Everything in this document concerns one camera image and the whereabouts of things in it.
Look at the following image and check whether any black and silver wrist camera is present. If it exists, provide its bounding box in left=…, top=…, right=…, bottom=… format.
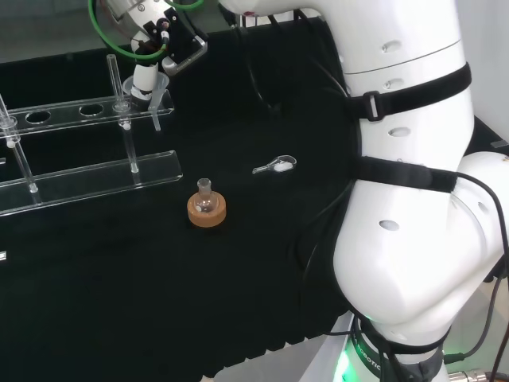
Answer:
left=161, top=7, right=208, bottom=76

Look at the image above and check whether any clear acrylic funnel stand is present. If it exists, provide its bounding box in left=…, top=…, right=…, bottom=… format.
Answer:
left=0, top=54, right=184, bottom=218

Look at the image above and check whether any translucent plastic funnel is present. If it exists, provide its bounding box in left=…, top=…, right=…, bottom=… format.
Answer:
left=122, top=72, right=171, bottom=132

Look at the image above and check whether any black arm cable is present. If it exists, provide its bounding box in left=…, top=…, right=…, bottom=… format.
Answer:
left=445, top=170, right=509, bottom=382

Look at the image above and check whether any glass weighing funnel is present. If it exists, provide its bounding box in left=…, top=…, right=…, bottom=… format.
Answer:
left=252, top=154, right=297, bottom=176

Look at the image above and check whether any green cable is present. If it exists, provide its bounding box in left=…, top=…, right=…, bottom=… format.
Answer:
left=87, top=0, right=206, bottom=61

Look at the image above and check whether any black table cloth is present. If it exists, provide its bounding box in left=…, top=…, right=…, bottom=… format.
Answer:
left=0, top=14, right=509, bottom=379

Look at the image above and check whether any cork ring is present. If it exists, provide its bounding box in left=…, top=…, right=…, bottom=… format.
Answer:
left=186, top=192, right=227, bottom=228

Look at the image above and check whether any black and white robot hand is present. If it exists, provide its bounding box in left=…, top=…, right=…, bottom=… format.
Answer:
left=103, top=0, right=176, bottom=111

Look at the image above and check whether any small round-bottom glass flask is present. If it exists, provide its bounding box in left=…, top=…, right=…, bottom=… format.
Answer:
left=194, top=177, right=220, bottom=214

